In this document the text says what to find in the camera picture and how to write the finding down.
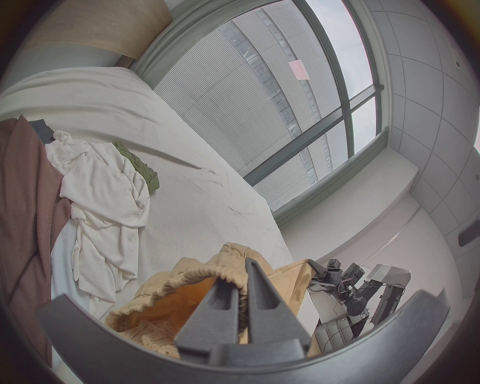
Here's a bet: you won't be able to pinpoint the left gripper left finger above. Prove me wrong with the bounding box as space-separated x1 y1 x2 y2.
175 276 241 355

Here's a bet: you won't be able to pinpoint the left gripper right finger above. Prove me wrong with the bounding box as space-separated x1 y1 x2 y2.
245 257 312 349

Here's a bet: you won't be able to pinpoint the tan shorts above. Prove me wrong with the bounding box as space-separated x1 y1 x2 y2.
105 243 328 357

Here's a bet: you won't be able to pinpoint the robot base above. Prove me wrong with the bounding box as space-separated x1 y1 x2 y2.
314 314 362 353

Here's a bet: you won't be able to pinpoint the bed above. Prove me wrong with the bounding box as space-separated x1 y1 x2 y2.
0 0 319 376

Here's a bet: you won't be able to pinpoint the pale white garment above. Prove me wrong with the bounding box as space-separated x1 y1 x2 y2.
50 217 113 319

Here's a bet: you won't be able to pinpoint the green garment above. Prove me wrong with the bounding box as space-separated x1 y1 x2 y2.
112 140 160 196

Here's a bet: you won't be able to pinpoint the cream garment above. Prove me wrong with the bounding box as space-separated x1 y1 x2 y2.
45 129 151 302

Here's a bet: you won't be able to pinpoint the window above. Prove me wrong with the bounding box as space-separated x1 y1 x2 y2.
154 0 387 222

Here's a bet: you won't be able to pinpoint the brown garment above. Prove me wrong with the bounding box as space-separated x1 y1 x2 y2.
0 114 72 368

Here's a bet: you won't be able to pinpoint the black garment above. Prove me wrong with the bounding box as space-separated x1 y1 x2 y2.
28 119 53 143

